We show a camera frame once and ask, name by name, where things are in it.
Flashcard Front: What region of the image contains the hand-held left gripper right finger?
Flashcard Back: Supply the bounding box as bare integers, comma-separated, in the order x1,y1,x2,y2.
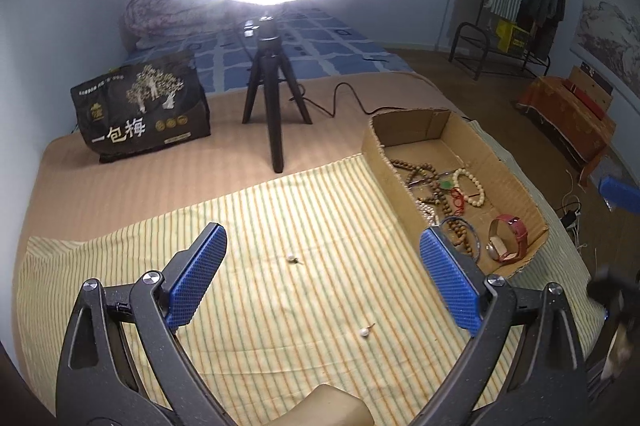
411,227,590,426

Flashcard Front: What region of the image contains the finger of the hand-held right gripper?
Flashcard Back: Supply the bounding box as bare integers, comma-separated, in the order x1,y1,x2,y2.
599,175,640,209

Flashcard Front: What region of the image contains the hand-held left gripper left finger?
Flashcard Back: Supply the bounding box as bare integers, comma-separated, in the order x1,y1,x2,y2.
55,222,227,426

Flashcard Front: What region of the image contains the black bangle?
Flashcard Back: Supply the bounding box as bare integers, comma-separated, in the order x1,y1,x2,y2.
439,215,483,265

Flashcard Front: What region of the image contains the red strap watch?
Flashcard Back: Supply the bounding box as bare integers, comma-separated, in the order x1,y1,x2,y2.
487,214,530,263

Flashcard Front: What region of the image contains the green pendant with red cord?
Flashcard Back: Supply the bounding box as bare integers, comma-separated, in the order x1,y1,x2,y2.
439,177,470,213

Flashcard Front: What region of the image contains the large white bead bracelet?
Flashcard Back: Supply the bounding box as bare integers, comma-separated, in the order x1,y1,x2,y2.
453,168,487,208

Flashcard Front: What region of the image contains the cardboard box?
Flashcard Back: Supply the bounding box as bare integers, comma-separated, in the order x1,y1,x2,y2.
360,106,550,279

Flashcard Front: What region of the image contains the brown bead necklace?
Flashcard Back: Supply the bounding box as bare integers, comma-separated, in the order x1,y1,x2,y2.
389,157,453,229

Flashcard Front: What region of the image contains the person's right hand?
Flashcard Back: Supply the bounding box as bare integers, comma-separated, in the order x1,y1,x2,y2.
601,323,632,381

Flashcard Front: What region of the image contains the orange cloth covered furniture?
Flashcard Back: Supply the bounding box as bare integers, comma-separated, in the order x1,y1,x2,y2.
516,74,617,187

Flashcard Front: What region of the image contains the tan bed mat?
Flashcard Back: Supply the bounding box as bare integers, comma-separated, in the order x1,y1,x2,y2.
14,72,453,309

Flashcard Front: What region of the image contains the red box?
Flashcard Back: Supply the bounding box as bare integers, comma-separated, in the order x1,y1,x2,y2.
565,64,615,117

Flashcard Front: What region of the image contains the yellow striped cloth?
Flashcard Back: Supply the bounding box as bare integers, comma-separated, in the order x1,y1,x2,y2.
14,153,503,426

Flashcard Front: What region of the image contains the black printed snack bag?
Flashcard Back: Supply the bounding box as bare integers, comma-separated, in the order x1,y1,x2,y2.
69,52,211,165

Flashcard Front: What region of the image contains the yellow box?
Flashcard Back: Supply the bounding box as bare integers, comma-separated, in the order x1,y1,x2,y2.
494,19,532,54

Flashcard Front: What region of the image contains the black tripod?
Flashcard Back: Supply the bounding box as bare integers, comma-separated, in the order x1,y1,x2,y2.
242,14,314,175

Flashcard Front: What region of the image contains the blue checked bed sheet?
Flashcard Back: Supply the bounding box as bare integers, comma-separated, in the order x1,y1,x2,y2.
122,3,417,95

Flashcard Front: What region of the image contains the folded floral quilt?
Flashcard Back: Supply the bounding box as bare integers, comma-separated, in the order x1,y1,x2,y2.
122,0,237,52

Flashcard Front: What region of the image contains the power strip with cables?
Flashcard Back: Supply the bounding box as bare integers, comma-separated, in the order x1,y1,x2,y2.
554,200,597,253

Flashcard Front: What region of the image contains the landscape wall painting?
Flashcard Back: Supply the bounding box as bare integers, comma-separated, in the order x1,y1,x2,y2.
570,0,640,95

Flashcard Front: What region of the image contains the black power cable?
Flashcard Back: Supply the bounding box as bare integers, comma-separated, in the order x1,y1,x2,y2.
299,82,412,117

